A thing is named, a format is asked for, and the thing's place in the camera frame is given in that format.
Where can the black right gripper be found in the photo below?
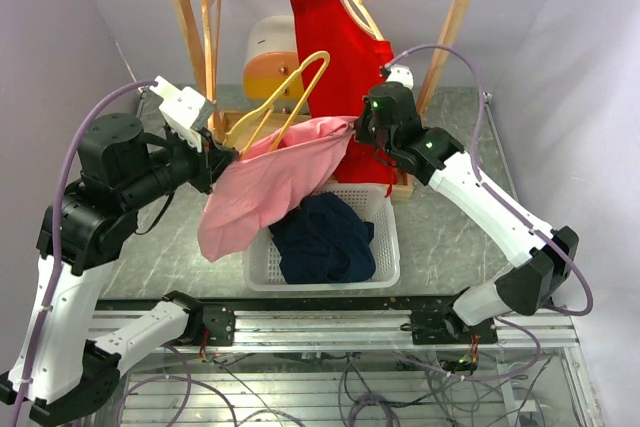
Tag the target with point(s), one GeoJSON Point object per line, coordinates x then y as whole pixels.
{"type": "Point", "coordinates": [363, 133]}

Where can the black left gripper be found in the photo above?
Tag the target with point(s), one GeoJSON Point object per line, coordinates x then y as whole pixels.
{"type": "Point", "coordinates": [213, 157]}

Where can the pink t shirt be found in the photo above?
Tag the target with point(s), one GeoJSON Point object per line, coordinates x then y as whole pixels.
{"type": "Point", "coordinates": [276, 173]}

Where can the red t shirt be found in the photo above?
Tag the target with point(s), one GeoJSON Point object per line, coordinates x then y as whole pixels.
{"type": "Point", "coordinates": [356, 57]}

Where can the cream plastic hanger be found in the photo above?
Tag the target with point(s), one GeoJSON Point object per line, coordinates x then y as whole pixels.
{"type": "Point", "coordinates": [359, 13]}

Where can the navy blue t shirt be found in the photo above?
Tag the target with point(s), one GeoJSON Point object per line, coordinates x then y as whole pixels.
{"type": "Point", "coordinates": [324, 241]}

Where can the wooden hanger with metal hook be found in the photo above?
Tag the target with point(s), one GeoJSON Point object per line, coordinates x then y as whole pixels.
{"type": "Point", "coordinates": [211, 19]}

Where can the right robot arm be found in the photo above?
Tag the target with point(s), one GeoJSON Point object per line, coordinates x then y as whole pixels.
{"type": "Point", "coordinates": [539, 255]}

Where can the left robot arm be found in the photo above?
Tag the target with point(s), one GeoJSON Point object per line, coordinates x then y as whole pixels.
{"type": "Point", "coordinates": [64, 373]}

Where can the white orange yellow container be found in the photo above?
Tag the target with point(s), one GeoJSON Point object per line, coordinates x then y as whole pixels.
{"type": "Point", "coordinates": [271, 56]}

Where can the white plastic laundry basket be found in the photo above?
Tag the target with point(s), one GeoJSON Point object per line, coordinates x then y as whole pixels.
{"type": "Point", "coordinates": [369, 201]}

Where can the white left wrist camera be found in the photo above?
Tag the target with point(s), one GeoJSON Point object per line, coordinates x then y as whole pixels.
{"type": "Point", "coordinates": [184, 110]}

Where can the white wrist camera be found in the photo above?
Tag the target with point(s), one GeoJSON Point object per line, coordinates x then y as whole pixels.
{"type": "Point", "coordinates": [398, 73]}
{"type": "Point", "coordinates": [184, 110]}

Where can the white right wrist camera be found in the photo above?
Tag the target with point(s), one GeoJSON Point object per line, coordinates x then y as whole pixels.
{"type": "Point", "coordinates": [398, 73]}

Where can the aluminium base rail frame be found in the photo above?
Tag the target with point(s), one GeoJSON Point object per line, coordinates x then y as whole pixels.
{"type": "Point", "coordinates": [360, 362]}

